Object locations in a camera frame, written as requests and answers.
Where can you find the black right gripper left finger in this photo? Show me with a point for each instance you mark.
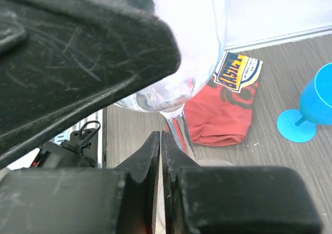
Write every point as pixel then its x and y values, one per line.
pixel 84 200

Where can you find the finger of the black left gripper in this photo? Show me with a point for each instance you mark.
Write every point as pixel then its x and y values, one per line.
pixel 62 60

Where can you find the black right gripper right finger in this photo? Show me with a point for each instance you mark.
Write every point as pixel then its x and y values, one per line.
pixel 233 199

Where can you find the light blue wine glass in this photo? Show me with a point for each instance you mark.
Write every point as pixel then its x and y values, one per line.
pixel 299 125

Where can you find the clear front wine glass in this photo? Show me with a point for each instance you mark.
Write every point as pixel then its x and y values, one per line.
pixel 199 28

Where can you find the folded red t-shirt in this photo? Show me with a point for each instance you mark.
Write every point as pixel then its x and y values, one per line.
pixel 221 113

